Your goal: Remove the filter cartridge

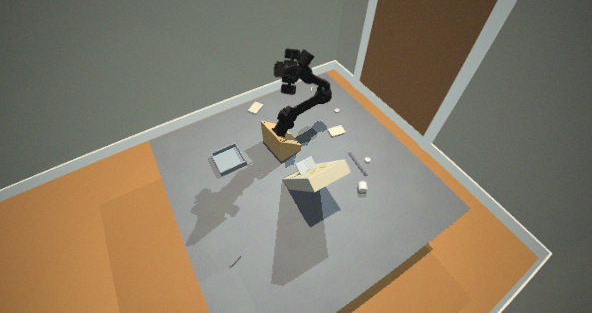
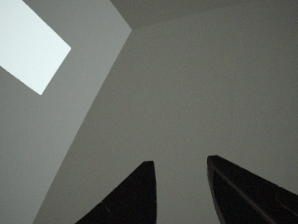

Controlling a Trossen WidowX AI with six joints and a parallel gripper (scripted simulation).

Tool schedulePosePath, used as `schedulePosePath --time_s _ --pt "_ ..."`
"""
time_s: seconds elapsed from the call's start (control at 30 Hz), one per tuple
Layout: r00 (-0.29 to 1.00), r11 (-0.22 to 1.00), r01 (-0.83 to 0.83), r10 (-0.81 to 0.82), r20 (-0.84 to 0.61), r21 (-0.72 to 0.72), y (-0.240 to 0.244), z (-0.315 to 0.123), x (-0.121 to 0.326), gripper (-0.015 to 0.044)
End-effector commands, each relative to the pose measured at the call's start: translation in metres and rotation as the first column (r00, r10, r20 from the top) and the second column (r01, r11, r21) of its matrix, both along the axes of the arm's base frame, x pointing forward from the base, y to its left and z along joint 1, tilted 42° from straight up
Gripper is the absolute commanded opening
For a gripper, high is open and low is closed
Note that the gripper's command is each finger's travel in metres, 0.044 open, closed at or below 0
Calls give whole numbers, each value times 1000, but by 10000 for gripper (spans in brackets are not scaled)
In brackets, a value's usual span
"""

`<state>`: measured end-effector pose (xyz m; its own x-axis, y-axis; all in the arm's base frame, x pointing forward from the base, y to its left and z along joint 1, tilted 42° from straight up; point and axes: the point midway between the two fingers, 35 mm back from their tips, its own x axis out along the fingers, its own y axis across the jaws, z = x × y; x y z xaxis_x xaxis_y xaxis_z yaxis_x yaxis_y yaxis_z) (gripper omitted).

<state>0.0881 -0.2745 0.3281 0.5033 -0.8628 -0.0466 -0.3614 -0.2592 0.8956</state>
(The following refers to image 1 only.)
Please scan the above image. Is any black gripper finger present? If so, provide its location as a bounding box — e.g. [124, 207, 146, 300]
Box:
[282, 75, 296, 84]
[283, 60, 298, 70]

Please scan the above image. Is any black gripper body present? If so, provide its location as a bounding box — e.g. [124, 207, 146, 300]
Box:
[281, 48, 301, 95]

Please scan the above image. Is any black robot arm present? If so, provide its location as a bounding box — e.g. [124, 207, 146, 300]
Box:
[271, 49, 332, 137]

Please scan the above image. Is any white cylinder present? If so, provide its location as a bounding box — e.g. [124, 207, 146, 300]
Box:
[358, 182, 367, 193]

